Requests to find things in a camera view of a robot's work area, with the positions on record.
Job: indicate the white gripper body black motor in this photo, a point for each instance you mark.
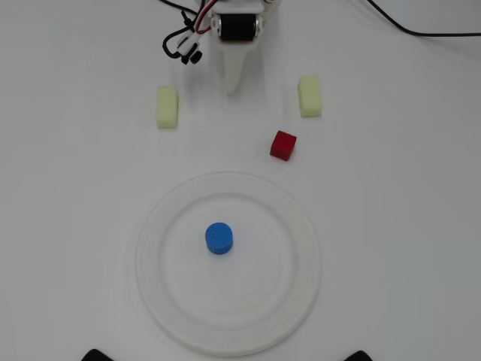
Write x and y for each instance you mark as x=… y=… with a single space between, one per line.
x=236 y=28

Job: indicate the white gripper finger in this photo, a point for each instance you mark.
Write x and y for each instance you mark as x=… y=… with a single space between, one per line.
x=235 y=64

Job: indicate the blue round ribbed block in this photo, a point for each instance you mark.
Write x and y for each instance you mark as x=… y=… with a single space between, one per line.
x=219 y=238

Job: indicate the pale yellow foam block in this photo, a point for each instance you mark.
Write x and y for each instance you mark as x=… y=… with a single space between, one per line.
x=310 y=97
x=167 y=107

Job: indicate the red cube block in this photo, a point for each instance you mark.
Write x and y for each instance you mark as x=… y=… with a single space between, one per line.
x=282 y=146

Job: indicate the white round dish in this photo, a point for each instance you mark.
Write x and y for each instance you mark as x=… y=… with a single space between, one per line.
x=225 y=301

